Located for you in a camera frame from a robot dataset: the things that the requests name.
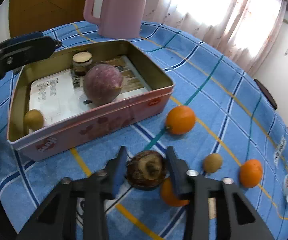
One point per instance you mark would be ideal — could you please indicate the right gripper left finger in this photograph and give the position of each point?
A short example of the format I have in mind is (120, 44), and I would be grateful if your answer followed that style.
(55, 218)

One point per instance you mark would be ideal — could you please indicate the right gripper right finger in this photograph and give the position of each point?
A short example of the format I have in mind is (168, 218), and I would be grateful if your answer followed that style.
(236, 216)

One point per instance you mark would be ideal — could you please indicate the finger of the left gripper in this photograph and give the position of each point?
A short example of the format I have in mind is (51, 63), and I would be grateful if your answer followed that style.
(19, 51)

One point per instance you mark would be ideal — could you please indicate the yellow-green longan fruit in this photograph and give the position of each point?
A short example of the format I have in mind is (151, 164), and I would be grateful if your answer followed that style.
(212, 163)

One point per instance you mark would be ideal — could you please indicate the dark brown mangosteen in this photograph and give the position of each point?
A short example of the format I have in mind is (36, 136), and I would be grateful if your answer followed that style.
(146, 170)

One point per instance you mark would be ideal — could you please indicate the large orange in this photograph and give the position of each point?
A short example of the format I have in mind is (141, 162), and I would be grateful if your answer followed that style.
(180, 120)

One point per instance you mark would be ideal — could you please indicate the small orange near gripper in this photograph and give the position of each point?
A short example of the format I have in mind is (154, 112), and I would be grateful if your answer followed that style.
(168, 196)

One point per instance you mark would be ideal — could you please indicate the brown wooden door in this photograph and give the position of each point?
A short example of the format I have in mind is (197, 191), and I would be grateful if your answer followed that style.
(27, 16)

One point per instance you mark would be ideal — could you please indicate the white printed packet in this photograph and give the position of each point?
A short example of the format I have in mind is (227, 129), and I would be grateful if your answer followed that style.
(61, 95)

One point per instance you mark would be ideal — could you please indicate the yellow-green fruit in box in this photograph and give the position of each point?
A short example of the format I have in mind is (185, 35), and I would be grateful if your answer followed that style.
(33, 120)

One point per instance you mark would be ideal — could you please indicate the pink tin box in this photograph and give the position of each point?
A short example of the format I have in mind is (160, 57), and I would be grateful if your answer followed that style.
(94, 122)

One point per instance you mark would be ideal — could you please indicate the blue plaid tablecloth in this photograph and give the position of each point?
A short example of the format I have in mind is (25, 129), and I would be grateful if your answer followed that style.
(232, 119)

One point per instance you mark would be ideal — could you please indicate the purple round fruit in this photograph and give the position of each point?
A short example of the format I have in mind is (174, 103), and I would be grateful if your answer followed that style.
(102, 84)

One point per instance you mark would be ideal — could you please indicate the dark round stool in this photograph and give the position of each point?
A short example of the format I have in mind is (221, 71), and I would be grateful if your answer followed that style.
(267, 94)

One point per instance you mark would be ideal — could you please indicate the pink electric kettle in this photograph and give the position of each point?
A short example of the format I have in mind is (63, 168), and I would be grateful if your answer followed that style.
(119, 19)

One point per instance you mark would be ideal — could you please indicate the sheer floral curtain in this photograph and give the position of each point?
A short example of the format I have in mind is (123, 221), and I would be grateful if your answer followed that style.
(243, 30)

